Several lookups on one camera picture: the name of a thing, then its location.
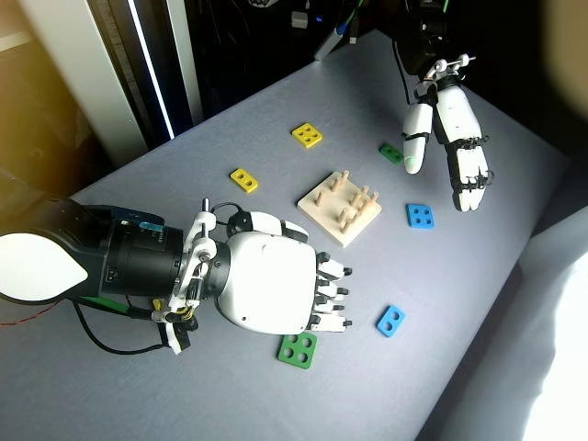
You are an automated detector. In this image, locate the green four-hole block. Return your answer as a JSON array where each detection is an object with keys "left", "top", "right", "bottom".
[{"left": 276, "top": 331, "right": 319, "bottom": 371}]

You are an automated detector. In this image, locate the wooden peg board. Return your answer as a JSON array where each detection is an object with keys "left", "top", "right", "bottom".
[{"left": 296, "top": 169, "right": 384, "bottom": 249}]

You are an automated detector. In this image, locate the yellow two-hole block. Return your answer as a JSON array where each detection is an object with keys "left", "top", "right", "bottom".
[{"left": 229, "top": 167, "right": 260, "bottom": 195}]

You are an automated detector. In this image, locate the blue two-hole block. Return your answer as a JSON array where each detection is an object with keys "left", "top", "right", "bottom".
[{"left": 375, "top": 304, "right": 407, "bottom": 339}]

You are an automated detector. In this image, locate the yellow four-hole block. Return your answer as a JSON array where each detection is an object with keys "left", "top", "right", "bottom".
[{"left": 290, "top": 122, "right": 323, "bottom": 150}]

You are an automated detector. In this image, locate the blue four-hole block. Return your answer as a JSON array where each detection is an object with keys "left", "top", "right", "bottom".
[{"left": 405, "top": 203, "right": 437, "bottom": 229}]

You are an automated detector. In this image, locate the green two-hole block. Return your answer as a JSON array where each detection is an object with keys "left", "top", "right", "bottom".
[{"left": 378, "top": 142, "right": 405, "bottom": 165}]

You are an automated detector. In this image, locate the grey table cloth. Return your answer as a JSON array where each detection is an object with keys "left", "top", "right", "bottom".
[{"left": 0, "top": 28, "right": 573, "bottom": 441}]

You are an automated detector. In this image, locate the white light strip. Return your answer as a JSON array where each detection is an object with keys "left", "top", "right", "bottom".
[{"left": 126, "top": 0, "right": 176, "bottom": 141}]

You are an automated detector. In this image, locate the grey flat bar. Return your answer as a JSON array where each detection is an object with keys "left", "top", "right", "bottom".
[{"left": 313, "top": 17, "right": 364, "bottom": 62}]

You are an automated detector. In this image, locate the white upright panel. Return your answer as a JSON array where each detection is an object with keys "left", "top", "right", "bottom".
[{"left": 17, "top": 0, "right": 148, "bottom": 155}]

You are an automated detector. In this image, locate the white upright post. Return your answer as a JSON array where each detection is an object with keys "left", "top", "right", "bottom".
[{"left": 165, "top": 0, "right": 204, "bottom": 124}]

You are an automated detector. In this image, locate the green cable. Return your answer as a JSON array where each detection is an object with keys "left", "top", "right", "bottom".
[{"left": 342, "top": 0, "right": 368, "bottom": 28}]

